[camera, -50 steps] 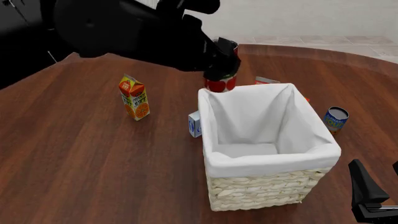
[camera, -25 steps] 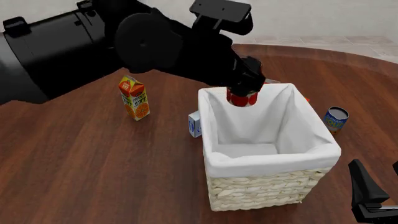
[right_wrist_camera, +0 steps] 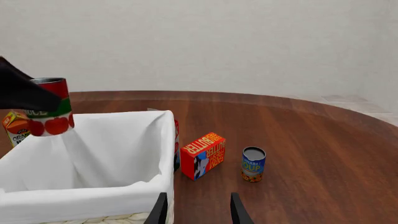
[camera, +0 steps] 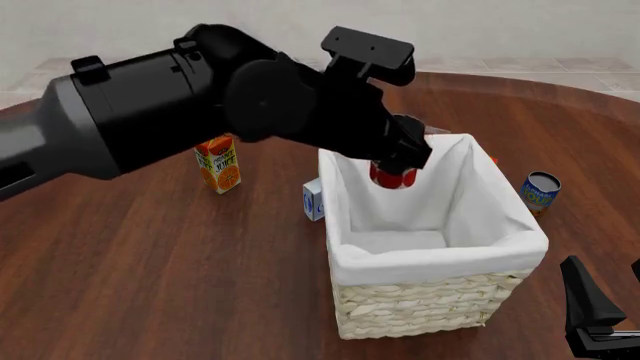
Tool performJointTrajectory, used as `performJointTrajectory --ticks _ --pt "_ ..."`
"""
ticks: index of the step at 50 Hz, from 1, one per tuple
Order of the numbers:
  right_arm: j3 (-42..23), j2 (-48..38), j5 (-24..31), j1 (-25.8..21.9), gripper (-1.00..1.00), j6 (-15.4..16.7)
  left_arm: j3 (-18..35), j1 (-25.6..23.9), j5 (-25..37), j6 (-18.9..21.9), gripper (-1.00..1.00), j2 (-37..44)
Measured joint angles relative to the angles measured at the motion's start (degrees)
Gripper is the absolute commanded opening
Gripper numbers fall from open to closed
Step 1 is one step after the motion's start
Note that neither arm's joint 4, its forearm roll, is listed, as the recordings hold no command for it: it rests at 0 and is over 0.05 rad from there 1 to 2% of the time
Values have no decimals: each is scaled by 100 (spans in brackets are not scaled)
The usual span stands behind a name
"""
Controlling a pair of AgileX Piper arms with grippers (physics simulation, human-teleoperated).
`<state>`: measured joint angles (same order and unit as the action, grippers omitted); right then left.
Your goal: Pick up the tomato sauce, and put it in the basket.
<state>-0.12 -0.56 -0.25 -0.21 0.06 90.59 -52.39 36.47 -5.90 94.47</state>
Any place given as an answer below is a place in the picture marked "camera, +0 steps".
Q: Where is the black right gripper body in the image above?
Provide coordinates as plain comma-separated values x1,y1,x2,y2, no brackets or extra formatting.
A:
563,324,640,360

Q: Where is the red tomato sauce tin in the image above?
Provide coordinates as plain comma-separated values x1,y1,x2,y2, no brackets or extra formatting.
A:
368,159,418,192

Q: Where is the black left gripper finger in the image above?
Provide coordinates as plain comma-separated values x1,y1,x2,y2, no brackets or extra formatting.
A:
370,153,424,177
392,114,434,171

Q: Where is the white and blue box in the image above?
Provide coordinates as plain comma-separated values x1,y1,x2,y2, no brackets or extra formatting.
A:
301,177,327,223

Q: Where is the orange juice carton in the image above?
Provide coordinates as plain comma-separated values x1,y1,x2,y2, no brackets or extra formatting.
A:
193,133,243,196

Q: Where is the blue alphabet soup tin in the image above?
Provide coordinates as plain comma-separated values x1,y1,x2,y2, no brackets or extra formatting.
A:
518,170,563,219

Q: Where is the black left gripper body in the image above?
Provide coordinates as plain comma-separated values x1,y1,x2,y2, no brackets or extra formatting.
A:
333,110,404,163

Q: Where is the white cloth basket liner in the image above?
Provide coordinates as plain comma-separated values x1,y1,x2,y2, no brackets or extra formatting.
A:
317,132,550,286

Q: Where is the woven pale wicker basket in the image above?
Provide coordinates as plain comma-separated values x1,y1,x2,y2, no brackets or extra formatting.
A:
317,132,550,341

